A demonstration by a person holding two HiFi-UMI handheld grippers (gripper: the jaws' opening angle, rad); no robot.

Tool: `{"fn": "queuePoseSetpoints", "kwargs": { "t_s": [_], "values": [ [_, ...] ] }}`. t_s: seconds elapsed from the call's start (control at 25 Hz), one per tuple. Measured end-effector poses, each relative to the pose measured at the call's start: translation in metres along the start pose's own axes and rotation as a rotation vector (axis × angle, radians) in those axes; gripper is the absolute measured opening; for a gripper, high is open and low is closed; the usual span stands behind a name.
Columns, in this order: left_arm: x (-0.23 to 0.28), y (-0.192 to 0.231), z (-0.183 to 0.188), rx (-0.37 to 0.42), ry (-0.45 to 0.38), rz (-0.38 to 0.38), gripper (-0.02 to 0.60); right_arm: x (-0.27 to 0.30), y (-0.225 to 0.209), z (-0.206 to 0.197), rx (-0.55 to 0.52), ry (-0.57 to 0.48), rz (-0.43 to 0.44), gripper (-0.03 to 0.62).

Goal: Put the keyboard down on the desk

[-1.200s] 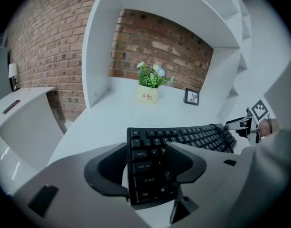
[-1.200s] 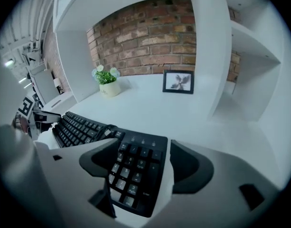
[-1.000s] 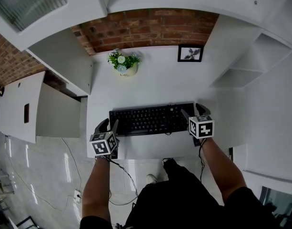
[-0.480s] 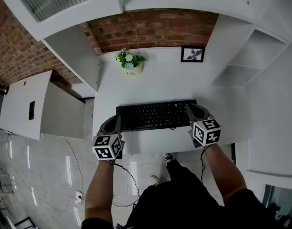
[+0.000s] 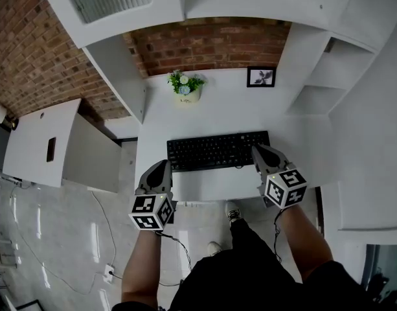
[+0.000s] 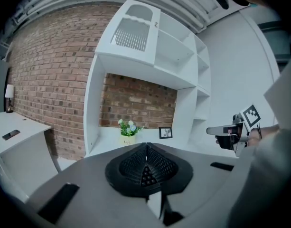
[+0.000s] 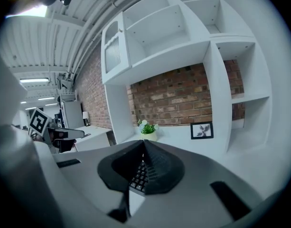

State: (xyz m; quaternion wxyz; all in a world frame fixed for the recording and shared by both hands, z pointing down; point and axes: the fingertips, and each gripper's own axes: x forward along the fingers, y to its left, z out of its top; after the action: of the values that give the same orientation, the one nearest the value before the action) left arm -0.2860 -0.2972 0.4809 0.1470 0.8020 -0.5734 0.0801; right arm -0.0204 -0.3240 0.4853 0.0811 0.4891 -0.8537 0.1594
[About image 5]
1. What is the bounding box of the person's right forearm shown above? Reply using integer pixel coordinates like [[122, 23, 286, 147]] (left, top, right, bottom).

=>
[[275, 204, 334, 284]]

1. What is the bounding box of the white desk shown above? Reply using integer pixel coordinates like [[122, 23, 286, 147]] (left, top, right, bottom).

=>
[[135, 68, 340, 203]]

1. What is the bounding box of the white floor power socket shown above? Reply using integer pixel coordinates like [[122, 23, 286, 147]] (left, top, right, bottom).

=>
[[102, 263, 115, 284]]

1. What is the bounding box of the white open shelf unit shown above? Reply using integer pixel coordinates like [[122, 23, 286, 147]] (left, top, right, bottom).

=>
[[284, 21, 385, 118]]

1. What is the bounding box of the black picture frame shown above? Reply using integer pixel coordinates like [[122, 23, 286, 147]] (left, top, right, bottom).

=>
[[246, 65, 277, 88]]

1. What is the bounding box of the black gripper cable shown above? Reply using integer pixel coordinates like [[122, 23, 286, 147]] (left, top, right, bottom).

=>
[[155, 231, 193, 287], [272, 207, 283, 264]]

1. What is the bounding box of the black keyboard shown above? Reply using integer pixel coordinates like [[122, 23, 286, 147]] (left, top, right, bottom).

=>
[[166, 130, 271, 173]]

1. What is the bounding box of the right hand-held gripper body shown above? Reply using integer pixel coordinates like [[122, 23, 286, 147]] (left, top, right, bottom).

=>
[[251, 144, 308, 210]]

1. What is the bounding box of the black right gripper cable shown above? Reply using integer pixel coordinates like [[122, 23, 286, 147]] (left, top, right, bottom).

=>
[[272, 207, 283, 264]]

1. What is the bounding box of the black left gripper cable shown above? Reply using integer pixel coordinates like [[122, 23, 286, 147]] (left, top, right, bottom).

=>
[[155, 231, 193, 287]]

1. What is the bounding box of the dark glass door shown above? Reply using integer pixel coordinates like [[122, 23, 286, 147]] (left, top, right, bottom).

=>
[[361, 244, 397, 311]]

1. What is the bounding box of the person's left forearm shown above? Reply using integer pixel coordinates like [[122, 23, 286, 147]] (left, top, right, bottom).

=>
[[120, 228, 163, 309]]

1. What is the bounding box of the white floor cable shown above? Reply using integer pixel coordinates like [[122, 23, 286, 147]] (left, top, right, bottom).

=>
[[87, 189, 117, 266]]

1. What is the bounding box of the white side table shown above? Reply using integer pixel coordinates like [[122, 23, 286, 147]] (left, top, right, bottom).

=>
[[2, 98, 123, 194]]

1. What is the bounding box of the potted flower plant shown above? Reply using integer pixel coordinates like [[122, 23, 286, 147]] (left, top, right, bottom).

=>
[[166, 69, 207, 105]]

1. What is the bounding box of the thin grey floor cable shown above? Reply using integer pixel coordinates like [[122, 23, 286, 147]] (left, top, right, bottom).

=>
[[8, 186, 105, 296]]

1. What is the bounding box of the person's black clothing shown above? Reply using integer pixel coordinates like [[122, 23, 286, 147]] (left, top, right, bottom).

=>
[[112, 219, 380, 311]]

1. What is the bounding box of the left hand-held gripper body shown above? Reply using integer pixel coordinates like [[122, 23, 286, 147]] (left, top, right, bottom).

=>
[[128, 159, 177, 232]]

